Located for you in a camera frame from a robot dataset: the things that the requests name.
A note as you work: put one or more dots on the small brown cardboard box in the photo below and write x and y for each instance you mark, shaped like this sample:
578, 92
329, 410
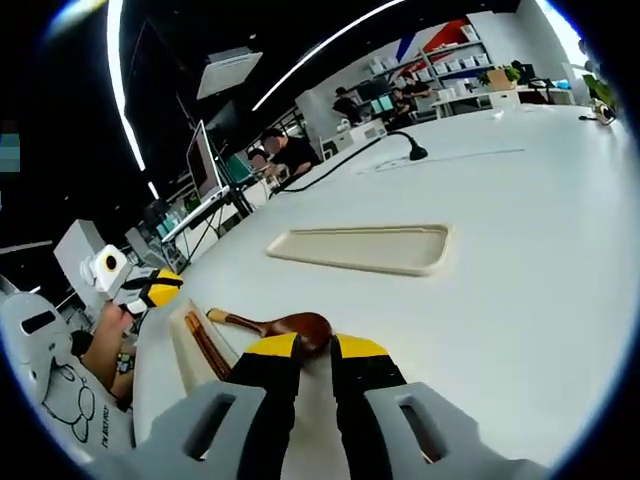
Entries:
501, 79

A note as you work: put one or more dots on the white ceiling air conditioner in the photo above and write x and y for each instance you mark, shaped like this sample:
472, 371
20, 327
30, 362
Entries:
227, 75

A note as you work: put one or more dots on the long ceiling light strip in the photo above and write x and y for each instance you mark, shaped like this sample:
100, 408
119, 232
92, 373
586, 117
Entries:
262, 101
118, 75

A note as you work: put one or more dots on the black wrist watch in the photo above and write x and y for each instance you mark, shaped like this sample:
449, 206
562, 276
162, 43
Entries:
125, 363

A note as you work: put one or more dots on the shelf with white boxes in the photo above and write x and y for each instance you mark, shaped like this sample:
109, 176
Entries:
450, 62

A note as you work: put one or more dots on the open white laptop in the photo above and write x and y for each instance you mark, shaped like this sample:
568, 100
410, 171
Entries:
202, 162

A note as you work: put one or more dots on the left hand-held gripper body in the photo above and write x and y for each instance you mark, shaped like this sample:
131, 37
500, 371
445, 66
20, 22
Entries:
110, 272

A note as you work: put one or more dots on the small white device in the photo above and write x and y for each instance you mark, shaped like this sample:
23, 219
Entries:
600, 112

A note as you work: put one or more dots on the person's white printed shirt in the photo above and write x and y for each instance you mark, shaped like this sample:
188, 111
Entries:
75, 410

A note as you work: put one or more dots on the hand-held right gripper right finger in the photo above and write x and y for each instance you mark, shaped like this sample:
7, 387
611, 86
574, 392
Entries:
365, 400

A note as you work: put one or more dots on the person's left hand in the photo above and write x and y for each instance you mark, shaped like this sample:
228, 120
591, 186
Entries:
115, 325

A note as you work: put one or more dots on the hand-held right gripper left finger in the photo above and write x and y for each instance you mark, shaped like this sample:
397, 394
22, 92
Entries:
260, 400

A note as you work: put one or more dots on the black laptop stand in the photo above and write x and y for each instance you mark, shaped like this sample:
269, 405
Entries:
241, 200

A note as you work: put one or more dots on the white office desk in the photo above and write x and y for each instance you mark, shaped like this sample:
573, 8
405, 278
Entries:
470, 100

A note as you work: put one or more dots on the white chest device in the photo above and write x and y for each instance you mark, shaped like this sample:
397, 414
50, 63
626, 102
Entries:
35, 350

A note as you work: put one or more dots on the beige cutlery case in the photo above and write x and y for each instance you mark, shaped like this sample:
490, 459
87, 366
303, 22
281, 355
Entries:
182, 350

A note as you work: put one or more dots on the striped brown chopstick utensil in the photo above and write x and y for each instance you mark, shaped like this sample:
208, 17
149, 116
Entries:
209, 340
201, 341

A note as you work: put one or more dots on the brown wooden spoon utensil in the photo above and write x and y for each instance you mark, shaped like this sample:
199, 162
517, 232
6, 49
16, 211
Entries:
300, 330

